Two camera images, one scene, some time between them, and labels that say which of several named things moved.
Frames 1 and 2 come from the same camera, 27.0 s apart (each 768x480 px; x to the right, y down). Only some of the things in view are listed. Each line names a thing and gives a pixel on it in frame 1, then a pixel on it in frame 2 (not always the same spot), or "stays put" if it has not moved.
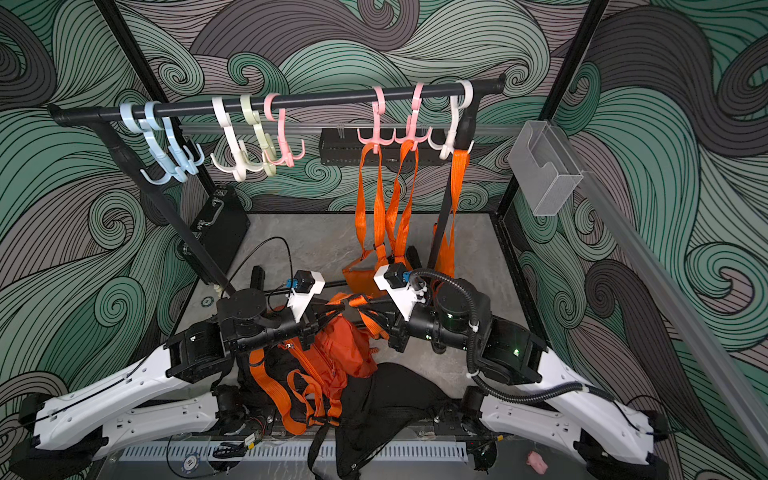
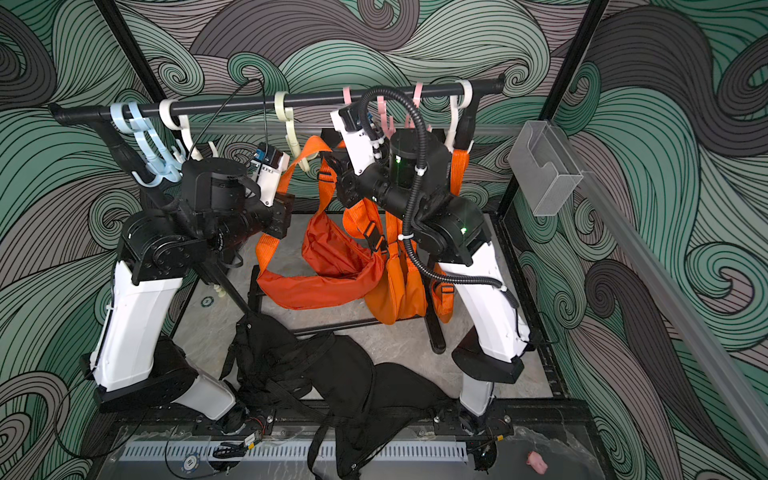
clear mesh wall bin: x=545 y=167 stays put
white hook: x=240 y=165 → x=165 y=113
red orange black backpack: x=307 y=382 → x=337 y=270
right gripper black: x=402 y=328 → x=357 y=184
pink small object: x=536 y=461 stays put
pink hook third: x=411 y=137 stays put
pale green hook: x=253 y=117 → x=287 y=114
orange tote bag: x=359 y=271 → x=403 y=294
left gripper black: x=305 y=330 → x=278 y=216
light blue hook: x=133 y=123 → x=118 y=120
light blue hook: x=154 y=117 → x=168 y=157
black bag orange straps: x=378 y=402 stays put
